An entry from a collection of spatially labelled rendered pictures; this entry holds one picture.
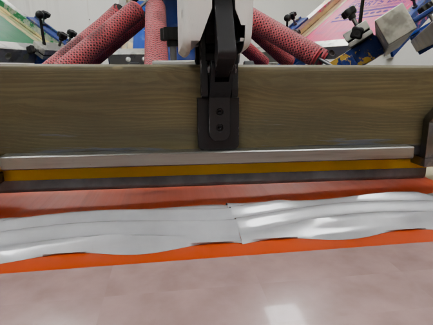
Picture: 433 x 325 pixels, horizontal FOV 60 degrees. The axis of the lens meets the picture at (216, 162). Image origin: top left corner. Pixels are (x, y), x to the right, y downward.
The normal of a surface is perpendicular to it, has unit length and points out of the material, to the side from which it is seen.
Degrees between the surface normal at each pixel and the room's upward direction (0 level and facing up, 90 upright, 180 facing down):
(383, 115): 90
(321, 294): 0
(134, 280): 0
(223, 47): 61
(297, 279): 0
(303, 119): 90
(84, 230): 33
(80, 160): 90
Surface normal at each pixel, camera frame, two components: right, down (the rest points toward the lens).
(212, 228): 0.01, -0.69
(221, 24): 0.11, -0.27
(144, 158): 0.13, 0.22
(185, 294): -0.01, -0.97
